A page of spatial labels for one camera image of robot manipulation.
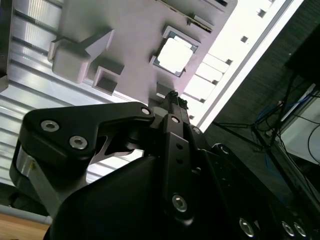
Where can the silver CPU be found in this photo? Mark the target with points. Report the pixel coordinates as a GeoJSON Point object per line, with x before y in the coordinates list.
{"type": "Point", "coordinates": [175, 55]}

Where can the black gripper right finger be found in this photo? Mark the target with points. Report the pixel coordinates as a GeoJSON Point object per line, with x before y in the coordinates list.
{"type": "Point", "coordinates": [225, 170]}

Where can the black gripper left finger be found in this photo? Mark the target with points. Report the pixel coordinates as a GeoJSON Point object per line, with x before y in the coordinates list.
{"type": "Point", "coordinates": [62, 130]}

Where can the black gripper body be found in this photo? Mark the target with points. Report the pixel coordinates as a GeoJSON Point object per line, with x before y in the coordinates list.
{"type": "Point", "coordinates": [120, 207]}

